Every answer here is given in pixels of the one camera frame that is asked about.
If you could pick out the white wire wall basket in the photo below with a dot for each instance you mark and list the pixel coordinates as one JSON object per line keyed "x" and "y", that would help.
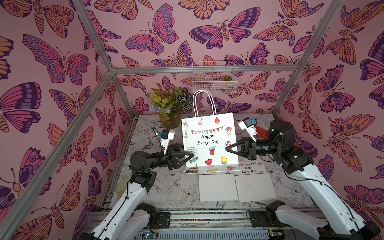
{"x": 210, "y": 78}

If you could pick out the aluminium frame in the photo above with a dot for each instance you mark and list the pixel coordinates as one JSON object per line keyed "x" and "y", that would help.
{"x": 19, "y": 68}

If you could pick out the white party paper bag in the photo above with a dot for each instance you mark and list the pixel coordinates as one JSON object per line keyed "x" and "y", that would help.
{"x": 254, "y": 184}

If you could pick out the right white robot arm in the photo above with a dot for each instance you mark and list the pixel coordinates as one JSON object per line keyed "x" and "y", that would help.
{"x": 341, "y": 221}

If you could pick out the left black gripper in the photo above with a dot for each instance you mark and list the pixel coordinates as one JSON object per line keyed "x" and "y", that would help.
{"x": 171, "y": 160}

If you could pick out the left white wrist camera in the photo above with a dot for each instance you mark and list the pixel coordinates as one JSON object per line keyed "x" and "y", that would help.
{"x": 165, "y": 137}

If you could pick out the red glove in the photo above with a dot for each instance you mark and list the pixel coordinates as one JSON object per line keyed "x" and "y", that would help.
{"x": 261, "y": 133}

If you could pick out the potted green plant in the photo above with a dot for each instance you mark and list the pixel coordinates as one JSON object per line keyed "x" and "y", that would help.
{"x": 169, "y": 104}

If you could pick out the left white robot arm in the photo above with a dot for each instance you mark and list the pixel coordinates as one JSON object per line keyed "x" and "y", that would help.
{"x": 130, "y": 215}

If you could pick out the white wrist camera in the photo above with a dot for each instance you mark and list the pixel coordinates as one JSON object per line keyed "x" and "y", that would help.
{"x": 165, "y": 137}
{"x": 248, "y": 125}

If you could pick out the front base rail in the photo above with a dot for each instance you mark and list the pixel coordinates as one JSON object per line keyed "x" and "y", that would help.
{"x": 233, "y": 225}

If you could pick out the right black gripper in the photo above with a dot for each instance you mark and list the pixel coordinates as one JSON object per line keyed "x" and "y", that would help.
{"x": 247, "y": 147}

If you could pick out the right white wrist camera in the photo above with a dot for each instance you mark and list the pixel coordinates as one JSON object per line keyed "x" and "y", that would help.
{"x": 248, "y": 125}

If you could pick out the small succulent in basket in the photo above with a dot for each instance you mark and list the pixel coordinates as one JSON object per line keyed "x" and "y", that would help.
{"x": 227, "y": 78}

